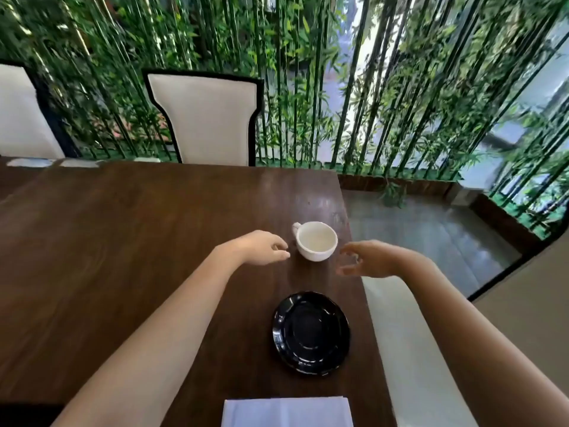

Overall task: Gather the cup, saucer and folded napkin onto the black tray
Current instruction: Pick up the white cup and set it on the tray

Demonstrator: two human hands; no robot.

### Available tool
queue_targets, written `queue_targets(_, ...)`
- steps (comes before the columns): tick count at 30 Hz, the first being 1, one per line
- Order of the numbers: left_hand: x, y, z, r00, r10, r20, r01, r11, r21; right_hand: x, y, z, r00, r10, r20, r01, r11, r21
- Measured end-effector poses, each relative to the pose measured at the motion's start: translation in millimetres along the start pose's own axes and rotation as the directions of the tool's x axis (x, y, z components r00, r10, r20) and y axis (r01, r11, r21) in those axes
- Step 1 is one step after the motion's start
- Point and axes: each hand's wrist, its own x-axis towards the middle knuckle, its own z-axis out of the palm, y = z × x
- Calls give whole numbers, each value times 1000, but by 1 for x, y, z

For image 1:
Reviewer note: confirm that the grey concrete block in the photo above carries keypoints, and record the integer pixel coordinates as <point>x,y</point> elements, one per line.
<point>466,195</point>

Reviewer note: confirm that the white black-framed chair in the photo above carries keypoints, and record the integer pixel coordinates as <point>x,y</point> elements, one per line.
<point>204,120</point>
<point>22,115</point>
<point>391,333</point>

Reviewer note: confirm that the white cup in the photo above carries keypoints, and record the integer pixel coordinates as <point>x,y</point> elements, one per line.
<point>315,240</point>

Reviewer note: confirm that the black saucer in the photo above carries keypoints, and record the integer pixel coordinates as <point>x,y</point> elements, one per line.
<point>311,333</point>

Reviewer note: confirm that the person's left hand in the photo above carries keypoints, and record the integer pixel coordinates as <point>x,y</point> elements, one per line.
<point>258,249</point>

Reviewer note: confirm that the green bamboo screen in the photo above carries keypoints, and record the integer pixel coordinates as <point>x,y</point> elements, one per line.
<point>400,84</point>

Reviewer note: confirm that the white paper napkin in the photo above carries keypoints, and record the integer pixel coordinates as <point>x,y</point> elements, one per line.
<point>289,413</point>

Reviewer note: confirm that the person's dark clothing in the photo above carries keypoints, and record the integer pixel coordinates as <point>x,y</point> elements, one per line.
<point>26,415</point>

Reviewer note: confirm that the person's right forearm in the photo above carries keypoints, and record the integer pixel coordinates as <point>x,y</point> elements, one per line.
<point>480,351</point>

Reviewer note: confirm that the person's left forearm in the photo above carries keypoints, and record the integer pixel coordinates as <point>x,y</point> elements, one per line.
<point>155,346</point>

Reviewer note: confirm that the person's right hand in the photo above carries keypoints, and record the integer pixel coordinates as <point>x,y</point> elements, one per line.
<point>382,260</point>

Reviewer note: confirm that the brown wooden planter box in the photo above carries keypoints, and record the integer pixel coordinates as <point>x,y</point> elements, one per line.
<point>426,186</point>

